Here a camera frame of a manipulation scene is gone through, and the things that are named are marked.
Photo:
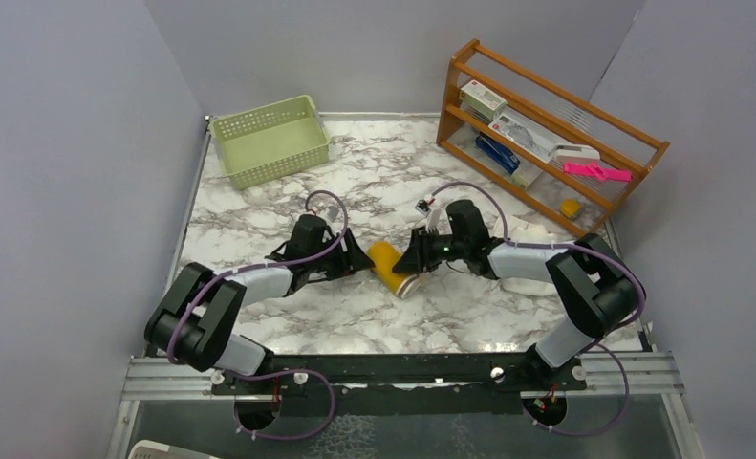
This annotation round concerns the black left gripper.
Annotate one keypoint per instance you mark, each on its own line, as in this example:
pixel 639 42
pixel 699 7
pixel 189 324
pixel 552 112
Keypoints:
pixel 350 260

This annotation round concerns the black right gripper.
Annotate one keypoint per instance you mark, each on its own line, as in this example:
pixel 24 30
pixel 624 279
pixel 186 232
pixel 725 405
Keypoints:
pixel 418 256

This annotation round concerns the white towel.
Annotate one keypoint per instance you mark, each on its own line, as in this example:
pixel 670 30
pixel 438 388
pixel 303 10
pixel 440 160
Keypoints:
pixel 521 266

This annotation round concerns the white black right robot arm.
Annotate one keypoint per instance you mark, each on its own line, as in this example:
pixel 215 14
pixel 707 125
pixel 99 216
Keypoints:
pixel 597 291

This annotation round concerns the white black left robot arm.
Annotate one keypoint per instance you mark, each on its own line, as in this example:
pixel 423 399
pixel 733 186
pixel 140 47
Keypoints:
pixel 194 321

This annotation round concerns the blue flat object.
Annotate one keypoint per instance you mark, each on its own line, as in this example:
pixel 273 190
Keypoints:
pixel 500 154

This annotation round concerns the light green plastic basket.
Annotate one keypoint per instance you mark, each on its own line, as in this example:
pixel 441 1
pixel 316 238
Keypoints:
pixel 270 142

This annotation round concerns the yellow grey sponge block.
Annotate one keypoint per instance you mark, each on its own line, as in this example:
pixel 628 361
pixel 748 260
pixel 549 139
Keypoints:
pixel 571 209

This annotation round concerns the white green small box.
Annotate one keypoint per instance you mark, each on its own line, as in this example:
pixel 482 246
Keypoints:
pixel 481 101

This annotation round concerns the white device on shelf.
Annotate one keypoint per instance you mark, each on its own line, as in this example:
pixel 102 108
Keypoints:
pixel 575 154

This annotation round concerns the orange wooden shelf rack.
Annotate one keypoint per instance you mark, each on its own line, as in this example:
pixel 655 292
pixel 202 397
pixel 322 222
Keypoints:
pixel 621 145

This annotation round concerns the pink clip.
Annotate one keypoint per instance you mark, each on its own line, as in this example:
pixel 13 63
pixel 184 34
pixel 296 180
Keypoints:
pixel 596 171

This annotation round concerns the white basket at bottom edge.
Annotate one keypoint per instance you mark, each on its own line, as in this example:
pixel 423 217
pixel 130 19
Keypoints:
pixel 147 449

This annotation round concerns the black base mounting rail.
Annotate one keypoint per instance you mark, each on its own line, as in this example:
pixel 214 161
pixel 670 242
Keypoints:
pixel 396 384

